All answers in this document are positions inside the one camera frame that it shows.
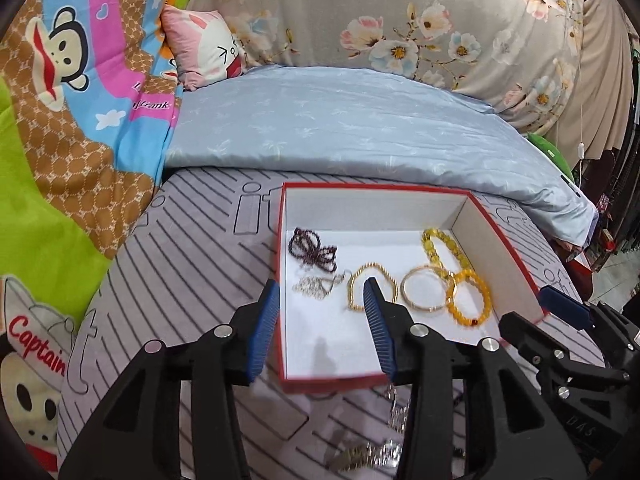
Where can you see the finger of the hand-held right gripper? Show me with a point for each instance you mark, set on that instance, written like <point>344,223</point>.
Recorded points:
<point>562,305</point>
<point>545,350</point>

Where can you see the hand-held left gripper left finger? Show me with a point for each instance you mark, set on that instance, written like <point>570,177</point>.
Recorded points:
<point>260,330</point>

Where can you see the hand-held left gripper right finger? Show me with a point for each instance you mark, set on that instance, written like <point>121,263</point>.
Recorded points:
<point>377,330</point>

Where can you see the rose gold bangle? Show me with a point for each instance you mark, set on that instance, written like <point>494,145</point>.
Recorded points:
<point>407,297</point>

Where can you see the red cardboard box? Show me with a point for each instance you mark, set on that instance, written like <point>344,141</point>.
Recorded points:
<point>330,340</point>

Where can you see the silver metal watch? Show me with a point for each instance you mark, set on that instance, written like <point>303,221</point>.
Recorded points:
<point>350,457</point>

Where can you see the green plastic object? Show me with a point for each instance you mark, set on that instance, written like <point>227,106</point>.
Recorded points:
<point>552,152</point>

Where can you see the light blue blanket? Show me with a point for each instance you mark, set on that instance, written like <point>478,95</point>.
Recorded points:
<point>350,125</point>

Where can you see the beige curtain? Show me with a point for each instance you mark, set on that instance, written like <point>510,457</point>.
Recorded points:
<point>610,70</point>

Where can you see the cartoon monkey blanket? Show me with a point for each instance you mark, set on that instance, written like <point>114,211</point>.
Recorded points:
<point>60,135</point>

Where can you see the pink cat pillow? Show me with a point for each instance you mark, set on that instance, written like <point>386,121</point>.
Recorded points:
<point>205,45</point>

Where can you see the grey floral quilt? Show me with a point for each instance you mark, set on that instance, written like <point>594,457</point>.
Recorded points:
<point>375,10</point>

